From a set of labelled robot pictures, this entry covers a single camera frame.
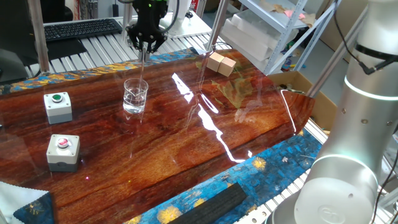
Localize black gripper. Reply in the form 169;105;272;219
125;0;169;62

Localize clear glass stirring rod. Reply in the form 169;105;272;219
137;49;147;94

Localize clear glass beaker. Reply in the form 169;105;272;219
123;77;149;114

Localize black computer keyboard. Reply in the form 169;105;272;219
43;17;124;43

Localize light wooden cube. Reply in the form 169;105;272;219
217;57;237;78
206;52;225;73

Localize upright aluminium strut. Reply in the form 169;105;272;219
205;0;231;52

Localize black desk pad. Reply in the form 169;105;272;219
30;39;88;65

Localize glossy wood grain mat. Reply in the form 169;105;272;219
0;48;317;224

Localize white foam blocks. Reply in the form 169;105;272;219
219;9;299;62

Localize black monitor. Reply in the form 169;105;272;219
0;0;38;50

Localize white metal shelf rack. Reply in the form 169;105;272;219
217;0;343;75

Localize black ridged bar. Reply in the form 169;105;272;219
167;182;248;224

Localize open brown cardboard box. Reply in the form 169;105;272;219
267;70;338;131

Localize diagonal aluminium strut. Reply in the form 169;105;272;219
306;6;369;99

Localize brown cardboard panel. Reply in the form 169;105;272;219
320;0;369;63

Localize white zigzag edge cloth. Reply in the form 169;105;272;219
0;181;50;224

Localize blue starry print cloth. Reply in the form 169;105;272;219
12;192;55;224

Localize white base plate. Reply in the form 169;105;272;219
160;0;213;40

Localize rusty brown metal post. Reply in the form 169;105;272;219
27;0;50;75

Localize green button switch box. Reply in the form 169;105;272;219
43;91;73;125

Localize red button switch box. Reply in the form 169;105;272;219
46;134;81;173

